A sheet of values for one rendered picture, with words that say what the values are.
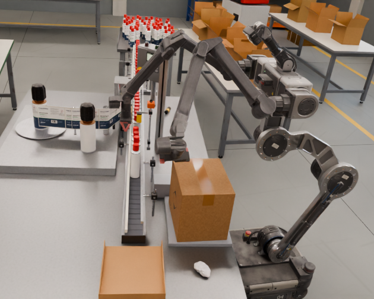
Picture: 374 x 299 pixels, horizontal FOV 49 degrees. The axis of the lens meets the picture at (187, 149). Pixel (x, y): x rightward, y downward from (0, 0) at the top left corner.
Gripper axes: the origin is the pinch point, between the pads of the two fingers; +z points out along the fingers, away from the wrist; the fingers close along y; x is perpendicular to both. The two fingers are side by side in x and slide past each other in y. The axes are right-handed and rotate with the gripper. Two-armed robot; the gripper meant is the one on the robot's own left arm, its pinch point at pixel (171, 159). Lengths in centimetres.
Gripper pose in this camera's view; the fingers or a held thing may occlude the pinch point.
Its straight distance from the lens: 189.7
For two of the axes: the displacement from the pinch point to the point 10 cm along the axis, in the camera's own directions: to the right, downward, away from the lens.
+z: -2.2, 3.5, 9.1
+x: 1.4, 9.4, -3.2
